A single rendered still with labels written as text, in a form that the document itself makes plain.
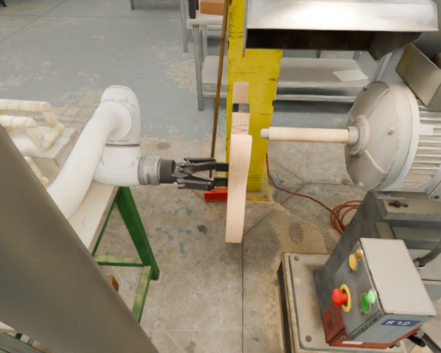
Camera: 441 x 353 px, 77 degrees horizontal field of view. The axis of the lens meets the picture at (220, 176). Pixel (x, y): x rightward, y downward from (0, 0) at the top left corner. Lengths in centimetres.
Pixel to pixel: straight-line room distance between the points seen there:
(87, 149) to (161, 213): 150
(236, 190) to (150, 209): 150
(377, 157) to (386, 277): 24
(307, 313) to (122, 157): 109
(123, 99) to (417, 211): 80
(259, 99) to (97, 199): 103
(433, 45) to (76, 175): 76
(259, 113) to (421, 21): 121
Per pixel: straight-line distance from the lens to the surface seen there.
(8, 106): 107
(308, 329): 146
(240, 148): 60
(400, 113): 64
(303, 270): 156
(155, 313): 177
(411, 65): 70
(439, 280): 99
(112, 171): 85
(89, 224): 96
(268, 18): 52
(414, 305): 67
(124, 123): 79
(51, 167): 99
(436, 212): 84
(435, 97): 63
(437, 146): 68
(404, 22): 58
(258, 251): 190
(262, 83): 159
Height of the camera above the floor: 165
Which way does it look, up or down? 46 degrees down
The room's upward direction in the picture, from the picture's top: straight up
